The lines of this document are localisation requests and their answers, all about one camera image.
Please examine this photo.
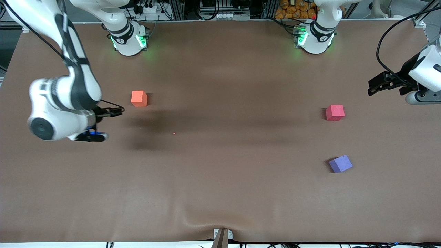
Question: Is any beige rounded object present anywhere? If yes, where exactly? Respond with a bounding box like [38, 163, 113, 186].
[371, 0, 392, 18]

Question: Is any pile of orange bags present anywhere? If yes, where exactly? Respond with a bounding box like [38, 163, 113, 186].
[275, 0, 317, 20]

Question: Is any white connector row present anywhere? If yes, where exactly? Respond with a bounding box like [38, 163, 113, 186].
[214, 12, 242, 20]

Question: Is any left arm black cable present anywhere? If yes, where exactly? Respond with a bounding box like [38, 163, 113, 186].
[376, 6, 441, 87]

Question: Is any brown table mat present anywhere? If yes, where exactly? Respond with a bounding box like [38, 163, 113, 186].
[0, 19, 441, 243]

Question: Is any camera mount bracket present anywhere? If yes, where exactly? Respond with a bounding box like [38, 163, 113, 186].
[212, 228, 233, 248]

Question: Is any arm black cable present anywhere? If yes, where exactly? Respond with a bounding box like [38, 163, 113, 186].
[376, 6, 441, 87]
[99, 99, 125, 111]

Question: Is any orange foam block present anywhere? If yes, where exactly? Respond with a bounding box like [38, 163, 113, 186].
[131, 90, 148, 107]

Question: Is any red foam block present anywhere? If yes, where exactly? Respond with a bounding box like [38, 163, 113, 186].
[325, 104, 345, 121]

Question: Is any purple foam block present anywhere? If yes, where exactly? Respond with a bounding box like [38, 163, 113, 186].
[328, 155, 353, 174]

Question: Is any white power strip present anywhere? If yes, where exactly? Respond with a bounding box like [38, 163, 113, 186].
[135, 3, 162, 15]

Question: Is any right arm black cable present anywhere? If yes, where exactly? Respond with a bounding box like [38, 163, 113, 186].
[99, 99, 125, 111]

